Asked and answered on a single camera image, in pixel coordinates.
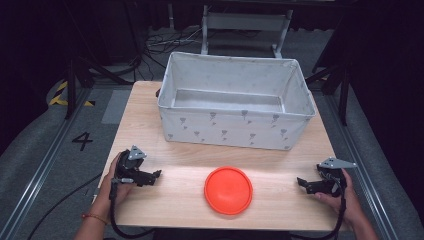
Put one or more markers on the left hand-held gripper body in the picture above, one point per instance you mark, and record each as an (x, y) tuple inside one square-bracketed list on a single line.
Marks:
[(130, 165)]

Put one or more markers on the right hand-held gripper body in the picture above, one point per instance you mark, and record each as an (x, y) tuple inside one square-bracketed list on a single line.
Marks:
[(328, 180)]

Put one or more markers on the orange round plate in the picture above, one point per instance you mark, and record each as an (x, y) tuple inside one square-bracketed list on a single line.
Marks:
[(228, 190)]

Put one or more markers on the white fabric storage box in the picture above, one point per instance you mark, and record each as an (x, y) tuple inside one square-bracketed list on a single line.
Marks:
[(233, 106)]

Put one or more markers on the person's right hand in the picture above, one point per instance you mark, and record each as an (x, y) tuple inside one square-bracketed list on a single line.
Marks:
[(343, 203)]

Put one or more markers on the person's left hand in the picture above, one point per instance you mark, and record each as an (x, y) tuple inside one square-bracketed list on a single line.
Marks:
[(112, 186)]

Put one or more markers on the yellow black floor tape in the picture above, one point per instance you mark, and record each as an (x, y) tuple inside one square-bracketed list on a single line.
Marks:
[(63, 96)]

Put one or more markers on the black tripod stand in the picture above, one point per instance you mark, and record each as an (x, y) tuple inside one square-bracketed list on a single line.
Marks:
[(80, 70), (336, 80)]

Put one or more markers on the grey metal stand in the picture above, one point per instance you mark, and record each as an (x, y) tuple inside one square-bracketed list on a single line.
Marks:
[(243, 23)]

